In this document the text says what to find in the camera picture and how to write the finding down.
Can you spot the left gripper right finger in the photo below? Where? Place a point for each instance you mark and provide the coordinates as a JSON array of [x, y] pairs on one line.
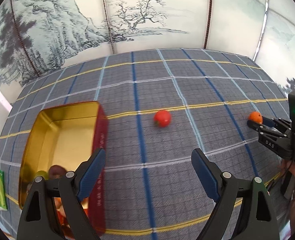
[[256, 220]]

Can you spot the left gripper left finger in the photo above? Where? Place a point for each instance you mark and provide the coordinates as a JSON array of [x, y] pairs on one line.
[[39, 218]]

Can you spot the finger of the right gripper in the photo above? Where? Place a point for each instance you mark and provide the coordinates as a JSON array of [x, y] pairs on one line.
[[254, 125], [269, 122]]

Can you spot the orange mandarin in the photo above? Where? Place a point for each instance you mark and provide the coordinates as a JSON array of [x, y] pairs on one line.
[[255, 117], [60, 211]]

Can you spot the dark purple mangosteen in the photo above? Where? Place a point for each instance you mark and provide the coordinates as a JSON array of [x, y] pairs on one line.
[[56, 171]]

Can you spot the green apple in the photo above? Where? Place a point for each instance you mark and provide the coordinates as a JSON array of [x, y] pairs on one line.
[[42, 173]]

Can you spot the red gold toffee tin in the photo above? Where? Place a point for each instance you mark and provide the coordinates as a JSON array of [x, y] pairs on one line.
[[67, 135]]

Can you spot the red tomato near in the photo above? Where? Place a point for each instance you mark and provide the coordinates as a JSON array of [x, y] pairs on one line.
[[162, 118]]

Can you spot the grey plaid tablecloth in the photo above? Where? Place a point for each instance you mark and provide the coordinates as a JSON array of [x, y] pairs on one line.
[[150, 188]]

